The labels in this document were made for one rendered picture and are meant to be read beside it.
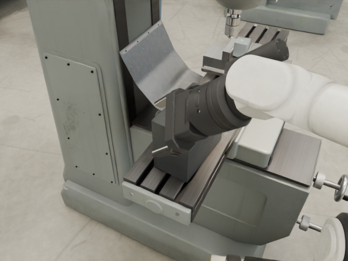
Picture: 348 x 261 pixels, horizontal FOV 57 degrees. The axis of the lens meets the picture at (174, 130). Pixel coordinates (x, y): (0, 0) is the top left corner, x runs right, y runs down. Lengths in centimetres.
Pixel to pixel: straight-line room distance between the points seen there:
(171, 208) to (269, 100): 59
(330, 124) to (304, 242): 171
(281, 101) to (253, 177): 94
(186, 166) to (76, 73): 68
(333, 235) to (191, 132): 46
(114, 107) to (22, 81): 207
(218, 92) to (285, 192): 90
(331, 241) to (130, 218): 119
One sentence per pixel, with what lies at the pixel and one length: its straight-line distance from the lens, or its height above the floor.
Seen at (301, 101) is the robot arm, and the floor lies 149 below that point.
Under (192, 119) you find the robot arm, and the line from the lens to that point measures 52.
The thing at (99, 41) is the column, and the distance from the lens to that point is 123.
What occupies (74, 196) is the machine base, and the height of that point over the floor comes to 15.
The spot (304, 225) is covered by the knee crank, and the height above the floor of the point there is 56.
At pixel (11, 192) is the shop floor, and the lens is 237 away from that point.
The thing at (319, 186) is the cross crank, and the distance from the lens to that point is 145.
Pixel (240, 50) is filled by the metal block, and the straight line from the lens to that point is 136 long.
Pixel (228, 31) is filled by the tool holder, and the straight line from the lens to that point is 115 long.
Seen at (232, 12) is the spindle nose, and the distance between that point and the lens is 112.
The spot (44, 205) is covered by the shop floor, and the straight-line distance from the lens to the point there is 222.
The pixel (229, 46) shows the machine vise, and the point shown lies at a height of 107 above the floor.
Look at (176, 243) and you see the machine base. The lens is 176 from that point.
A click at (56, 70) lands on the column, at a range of 146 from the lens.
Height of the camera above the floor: 171
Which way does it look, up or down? 43 degrees down
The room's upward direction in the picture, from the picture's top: straight up
